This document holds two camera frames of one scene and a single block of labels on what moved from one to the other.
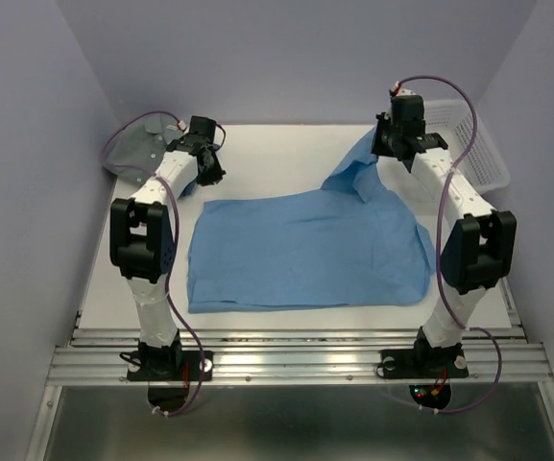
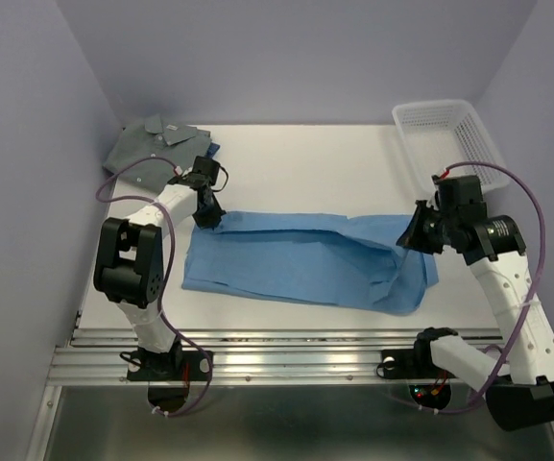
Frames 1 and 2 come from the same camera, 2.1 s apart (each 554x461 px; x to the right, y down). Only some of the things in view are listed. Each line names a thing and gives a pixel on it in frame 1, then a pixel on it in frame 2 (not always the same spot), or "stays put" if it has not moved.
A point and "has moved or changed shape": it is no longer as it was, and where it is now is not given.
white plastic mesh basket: (469, 142) stays put
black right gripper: (378, 148) to (411, 236)
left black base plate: (169, 366) stays put
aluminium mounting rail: (495, 355) stays put
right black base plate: (430, 363) stays put
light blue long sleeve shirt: (357, 240) has moved or changed shape
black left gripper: (215, 175) to (212, 219)
